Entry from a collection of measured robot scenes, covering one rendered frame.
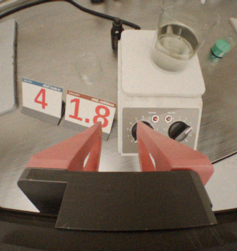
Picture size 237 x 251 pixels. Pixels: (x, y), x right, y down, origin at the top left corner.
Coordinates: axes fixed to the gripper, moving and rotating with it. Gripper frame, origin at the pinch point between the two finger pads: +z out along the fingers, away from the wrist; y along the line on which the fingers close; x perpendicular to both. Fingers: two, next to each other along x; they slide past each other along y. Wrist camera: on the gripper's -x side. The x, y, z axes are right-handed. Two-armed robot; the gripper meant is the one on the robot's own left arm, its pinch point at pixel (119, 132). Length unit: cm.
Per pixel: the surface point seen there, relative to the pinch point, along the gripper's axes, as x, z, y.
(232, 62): -2.7, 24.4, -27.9
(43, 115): 6.2, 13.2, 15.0
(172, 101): 1.3, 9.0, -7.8
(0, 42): -7.4, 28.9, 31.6
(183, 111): 2.5, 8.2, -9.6
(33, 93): 2.2, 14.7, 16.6
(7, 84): 1.3, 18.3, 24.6
